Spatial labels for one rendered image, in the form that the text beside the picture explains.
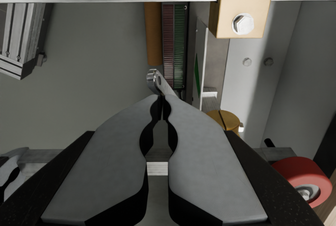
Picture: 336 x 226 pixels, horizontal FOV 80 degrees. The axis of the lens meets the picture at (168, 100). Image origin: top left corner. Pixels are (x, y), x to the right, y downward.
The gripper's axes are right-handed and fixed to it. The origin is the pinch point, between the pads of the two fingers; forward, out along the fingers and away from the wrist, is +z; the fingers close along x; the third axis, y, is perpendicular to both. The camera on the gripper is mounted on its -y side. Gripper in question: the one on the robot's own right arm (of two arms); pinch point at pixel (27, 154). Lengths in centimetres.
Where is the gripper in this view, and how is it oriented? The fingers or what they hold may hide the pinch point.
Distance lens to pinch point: 43.2
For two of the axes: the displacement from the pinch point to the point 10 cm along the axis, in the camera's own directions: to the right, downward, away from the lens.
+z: 0.0, -5.0, 8.7
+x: 0.1, 8.7, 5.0
